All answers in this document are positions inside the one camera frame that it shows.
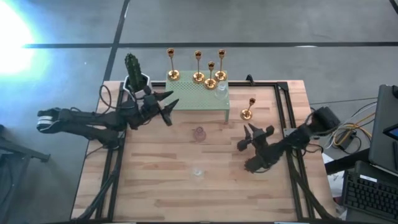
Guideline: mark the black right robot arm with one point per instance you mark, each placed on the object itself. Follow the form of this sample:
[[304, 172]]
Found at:
[[298, 137]]

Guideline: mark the small black frame clamp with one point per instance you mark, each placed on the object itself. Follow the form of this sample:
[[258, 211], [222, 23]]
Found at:
[[249, 79]]

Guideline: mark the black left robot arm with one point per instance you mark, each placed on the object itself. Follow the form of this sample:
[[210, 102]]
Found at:
[[81, 119]]

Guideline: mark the black aluminium rig frame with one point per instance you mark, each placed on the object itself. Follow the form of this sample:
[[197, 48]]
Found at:
[[264, 83]]

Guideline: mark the green perforated metal shelf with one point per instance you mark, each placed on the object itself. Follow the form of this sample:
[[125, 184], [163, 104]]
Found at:
[[192, 99]]

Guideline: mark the brass candlestick holder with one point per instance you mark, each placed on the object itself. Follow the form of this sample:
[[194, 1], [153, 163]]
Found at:
[[173, 75], [198, 77], [210, 83], [220, 75], [246, 114]]

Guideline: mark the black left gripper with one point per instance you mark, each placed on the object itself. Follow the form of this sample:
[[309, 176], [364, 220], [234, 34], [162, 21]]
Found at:
[[149, 107]]

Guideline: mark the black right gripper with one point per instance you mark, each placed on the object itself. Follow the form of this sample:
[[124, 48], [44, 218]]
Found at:
[[259, 143]]

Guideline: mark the white paper sheet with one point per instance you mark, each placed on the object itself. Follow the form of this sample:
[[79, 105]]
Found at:
[[331, 182]]

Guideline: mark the black tablet with blue screen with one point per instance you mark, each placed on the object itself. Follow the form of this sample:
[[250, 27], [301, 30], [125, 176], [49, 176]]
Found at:
[[392, 131]]

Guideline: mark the black power supply box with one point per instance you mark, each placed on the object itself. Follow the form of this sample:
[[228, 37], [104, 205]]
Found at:
[[344, 139]]

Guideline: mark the black computer keyboard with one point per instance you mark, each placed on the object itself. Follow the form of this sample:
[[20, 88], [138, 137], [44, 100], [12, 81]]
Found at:
[[370, 196]]

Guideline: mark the clear glass candle holder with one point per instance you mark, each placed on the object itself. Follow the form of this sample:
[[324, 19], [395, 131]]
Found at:
[[197, 175], [221, 91]]

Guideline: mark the green cactus plant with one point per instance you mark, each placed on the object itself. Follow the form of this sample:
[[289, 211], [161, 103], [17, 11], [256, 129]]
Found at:
[[133, 71]]

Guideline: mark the black metal stand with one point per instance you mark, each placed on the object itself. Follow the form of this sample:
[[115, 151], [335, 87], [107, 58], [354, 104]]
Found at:
[[18, 149]]

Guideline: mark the pink glass candle holder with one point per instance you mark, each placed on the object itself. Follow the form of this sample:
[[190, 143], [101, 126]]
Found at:
[[199, 134]]

